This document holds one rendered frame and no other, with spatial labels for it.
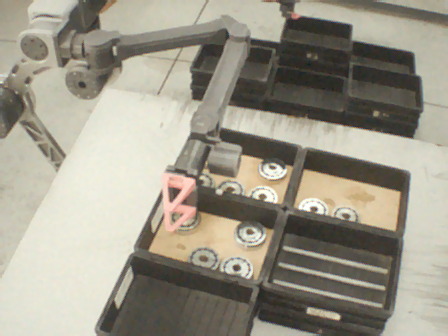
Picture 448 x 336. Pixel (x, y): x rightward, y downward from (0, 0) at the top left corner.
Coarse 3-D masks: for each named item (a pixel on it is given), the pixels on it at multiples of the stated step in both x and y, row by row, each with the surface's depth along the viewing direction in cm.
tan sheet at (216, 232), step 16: (208, 224) 189; (224, 224) 189; (160, 240) 184; (176, 240) 184; (192, 240) 184; (208, 240) 184; (224, 240) 184; (176, 256) 179; (224, 256) 180; (256, 256) 180; (256, 272) 176
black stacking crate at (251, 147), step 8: (224, 136) 207; (232, 136) 206; (240, 136) 205; (240, 144) 208; (248, 144) 206; (256, 144) 205; (264, 144) 204; (272, 144) 203; (248, 152) 209; (256, 152) 208; (264, 152) 207; (272, 152) 206; (280, 152) 205; (288, 152) 203; (296, 152) 202; (288, 160) 206
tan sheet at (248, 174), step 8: (248, 160) 209; (256, 160) 209; (240, 168) 206; (248, 168) 206; (256, 168) 206; (288, 168) 207; (216, 176) 203; (240, 176) 204; (248, 176) 204; (256, 176) 204; (288, 176) 204; (216, 184) 201; (248, 184) 201; (256, 184) 201; (264, 184) 201; (280, 184) 201; (248, 192) 199; (280, 192) 199; (280, 200) 196
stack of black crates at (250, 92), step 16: (208, 48) 307; (256, 48) 300; (192, 64) 288; (208, 64) 306; (256, 64) 307; (272, 64) 294; (192, 80) 291; (208, 80) 288; (240, 80) 283; (256, 80) 280; (192, 96) 299; (240, 96) 290; (256, 96) 288
